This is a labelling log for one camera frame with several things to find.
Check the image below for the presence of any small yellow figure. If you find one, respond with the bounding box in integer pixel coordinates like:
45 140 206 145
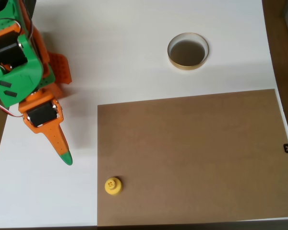
104 176 123 196

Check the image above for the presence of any orange robot base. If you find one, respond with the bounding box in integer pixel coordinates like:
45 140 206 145
46 51 73 85

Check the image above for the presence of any round gold-rimmed dish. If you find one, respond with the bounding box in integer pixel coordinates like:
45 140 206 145
167 32 210 71

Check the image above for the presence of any brown fibreboard sheet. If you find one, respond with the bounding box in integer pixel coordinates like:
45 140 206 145
96 88 288 227

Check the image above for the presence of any white and red servo cable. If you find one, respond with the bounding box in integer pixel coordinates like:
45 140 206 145
0 97 24 118

